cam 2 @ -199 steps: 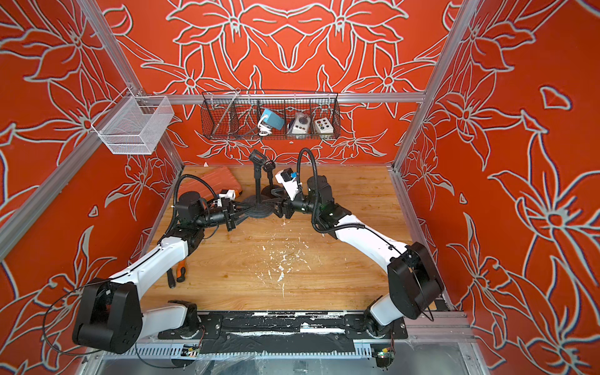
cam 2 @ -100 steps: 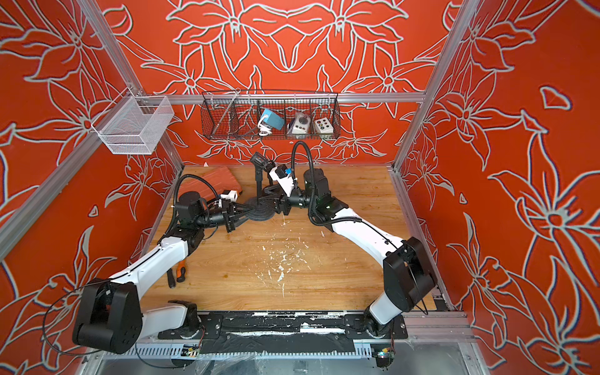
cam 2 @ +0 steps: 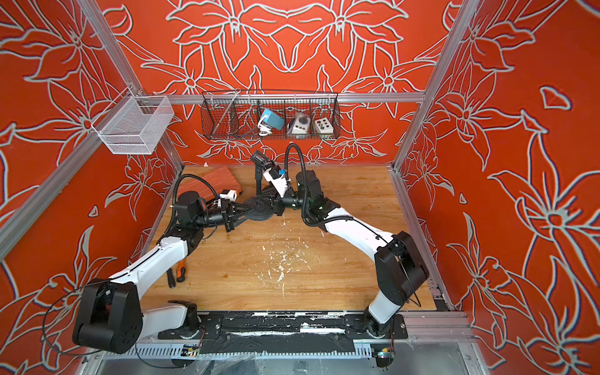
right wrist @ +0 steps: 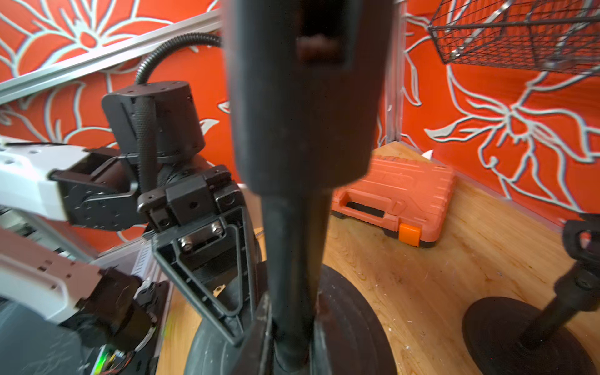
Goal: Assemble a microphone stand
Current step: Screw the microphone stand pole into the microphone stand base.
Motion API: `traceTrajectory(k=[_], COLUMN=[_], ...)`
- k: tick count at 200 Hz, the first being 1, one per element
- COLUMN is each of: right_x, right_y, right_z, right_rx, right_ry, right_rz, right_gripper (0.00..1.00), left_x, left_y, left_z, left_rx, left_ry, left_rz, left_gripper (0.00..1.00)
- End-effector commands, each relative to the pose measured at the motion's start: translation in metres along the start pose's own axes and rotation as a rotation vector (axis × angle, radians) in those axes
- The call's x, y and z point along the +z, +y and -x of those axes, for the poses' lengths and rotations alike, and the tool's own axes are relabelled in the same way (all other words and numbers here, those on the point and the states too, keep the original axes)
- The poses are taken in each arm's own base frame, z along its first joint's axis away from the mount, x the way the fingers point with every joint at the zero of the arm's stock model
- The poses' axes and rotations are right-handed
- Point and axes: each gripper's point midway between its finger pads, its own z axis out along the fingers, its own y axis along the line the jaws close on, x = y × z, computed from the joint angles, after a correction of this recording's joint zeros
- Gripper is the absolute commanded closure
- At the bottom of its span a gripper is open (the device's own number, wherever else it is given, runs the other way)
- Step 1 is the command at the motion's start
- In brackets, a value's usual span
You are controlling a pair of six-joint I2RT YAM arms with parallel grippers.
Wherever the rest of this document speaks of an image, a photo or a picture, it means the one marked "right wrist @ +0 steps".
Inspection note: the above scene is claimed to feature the black mic clip pole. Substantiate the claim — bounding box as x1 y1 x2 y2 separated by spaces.
520 213 599 350
222 0 395 371

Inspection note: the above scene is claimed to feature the orange plastic tool case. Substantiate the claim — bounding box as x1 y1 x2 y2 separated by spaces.
331 156 456 248

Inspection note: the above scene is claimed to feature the black round stand base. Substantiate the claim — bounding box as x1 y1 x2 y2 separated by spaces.
462 297 598 374

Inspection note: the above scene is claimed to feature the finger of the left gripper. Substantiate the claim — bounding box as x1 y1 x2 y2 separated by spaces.
152 206 261 346

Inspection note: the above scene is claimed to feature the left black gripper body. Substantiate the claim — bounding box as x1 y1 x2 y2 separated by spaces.
137 165 245 232

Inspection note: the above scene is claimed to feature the black wire wall basket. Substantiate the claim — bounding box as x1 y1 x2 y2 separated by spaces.
428 0 599 77

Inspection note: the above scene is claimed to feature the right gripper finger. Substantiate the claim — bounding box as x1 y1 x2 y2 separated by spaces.
231 292 273 375

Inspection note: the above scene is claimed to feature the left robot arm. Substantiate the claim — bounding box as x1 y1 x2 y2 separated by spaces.
1 32 260 354

